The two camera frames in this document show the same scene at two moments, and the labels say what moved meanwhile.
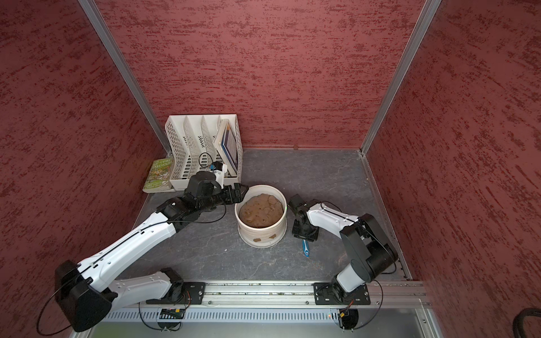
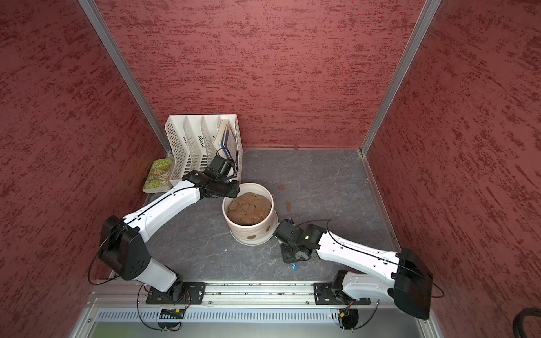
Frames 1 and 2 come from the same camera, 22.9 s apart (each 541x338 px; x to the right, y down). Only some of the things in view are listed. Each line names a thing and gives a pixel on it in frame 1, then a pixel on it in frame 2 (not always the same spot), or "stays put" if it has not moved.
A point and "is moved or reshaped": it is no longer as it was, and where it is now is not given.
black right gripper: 297,234 -> 287,258
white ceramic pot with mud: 261,216 is moved or reshaped
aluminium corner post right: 427,13 stays put
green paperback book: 158,179 stays put
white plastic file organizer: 191,148 stays put
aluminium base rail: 302,295 stays put
